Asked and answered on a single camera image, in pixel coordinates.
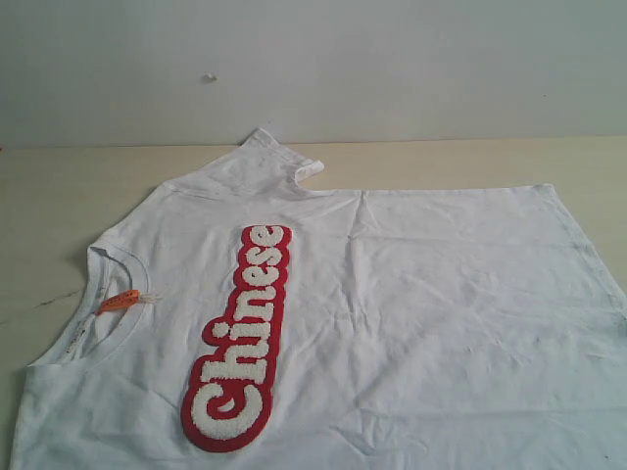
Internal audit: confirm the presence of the white t-shirt red Chinese patch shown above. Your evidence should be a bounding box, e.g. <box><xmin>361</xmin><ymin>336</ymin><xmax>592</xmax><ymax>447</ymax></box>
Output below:
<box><xmin>10</xmin><ymin>130</ymin><xmax>626</xmax><ymax>469</ymax></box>

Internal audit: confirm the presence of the orange neck tag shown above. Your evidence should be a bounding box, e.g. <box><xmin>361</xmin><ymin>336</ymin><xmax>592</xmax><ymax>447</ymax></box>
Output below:
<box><xmin>95</xmin><ymin>289</ymin><xmax>160</xmax><ymax>315</ymax></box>

